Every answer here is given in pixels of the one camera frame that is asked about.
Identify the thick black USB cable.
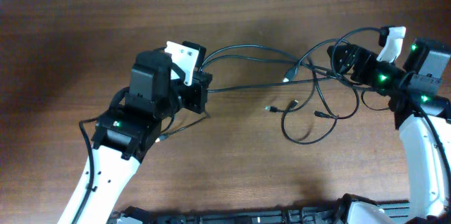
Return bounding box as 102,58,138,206
154,43,353,144

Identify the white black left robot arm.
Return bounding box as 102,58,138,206
59,47,212,223

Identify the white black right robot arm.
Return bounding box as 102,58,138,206
328,38,450,223

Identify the black right camera cable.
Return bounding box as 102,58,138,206
330,27,451,182

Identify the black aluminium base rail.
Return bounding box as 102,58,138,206
107,194,412,224

